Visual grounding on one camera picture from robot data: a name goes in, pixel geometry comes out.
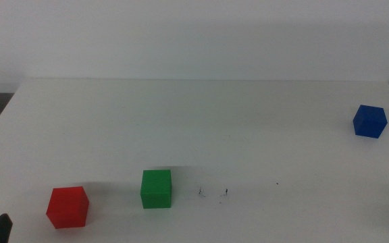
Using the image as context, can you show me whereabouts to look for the red cube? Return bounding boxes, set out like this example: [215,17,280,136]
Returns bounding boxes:
[45,186,90,230]

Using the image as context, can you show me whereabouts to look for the green cube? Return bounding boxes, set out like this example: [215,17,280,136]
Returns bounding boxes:
[140,169,173,209]

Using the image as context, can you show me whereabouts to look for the blue cube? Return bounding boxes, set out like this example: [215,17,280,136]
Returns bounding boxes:
[352,104,388,139]

